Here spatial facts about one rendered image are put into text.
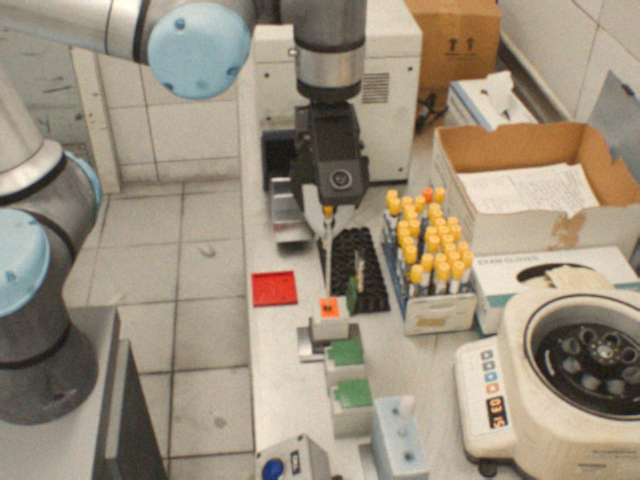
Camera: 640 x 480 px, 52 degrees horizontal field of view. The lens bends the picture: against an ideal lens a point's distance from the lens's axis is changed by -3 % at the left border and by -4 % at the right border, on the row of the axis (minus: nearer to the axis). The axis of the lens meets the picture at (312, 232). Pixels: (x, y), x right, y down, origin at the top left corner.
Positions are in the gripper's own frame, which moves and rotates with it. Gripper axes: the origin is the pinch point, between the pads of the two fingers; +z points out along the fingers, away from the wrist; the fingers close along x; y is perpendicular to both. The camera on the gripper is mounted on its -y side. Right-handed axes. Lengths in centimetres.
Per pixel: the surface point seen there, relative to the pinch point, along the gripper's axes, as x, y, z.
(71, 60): 73, 162, 49
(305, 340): 3.0, -0.1, 19.3
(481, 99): -39, 58, 15
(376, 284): -8.4, 9.1, 18.2
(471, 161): -29.1, 33.2, 13.2
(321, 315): 0.9, -1.5, 13.0
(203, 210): 32, 147, 108
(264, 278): 8.3, 14.3, 20.4
